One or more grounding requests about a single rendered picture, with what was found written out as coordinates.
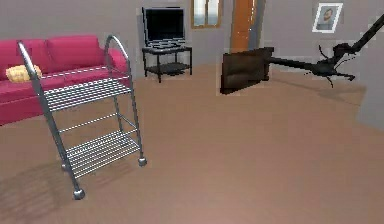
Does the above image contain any black television stand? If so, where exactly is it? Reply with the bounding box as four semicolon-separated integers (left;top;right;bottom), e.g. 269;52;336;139
141;45;194;84

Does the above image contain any black television set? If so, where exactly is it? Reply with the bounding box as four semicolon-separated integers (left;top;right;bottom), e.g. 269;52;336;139
141;6;187;48

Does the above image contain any orange room door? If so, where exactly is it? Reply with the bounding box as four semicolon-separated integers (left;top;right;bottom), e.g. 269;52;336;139
230;0;258;54

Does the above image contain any wooden framed window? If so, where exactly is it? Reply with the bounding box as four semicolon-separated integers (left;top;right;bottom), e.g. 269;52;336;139
190;0;224;30

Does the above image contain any silver metal shelf trolley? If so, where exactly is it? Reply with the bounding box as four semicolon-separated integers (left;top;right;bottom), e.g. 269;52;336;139
16;33;149;201

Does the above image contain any red sofa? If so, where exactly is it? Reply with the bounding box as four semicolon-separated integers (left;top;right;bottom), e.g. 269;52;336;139
0;34;133;127

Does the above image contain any white framed portrait picture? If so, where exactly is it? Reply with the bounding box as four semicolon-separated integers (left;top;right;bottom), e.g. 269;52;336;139
311;2;345;34

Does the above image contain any yellow cushion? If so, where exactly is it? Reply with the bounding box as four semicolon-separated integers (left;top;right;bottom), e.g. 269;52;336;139
5;64;43;84

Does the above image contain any black slanted pole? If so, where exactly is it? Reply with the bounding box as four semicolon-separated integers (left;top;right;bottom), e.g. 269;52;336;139
332;13;384;58

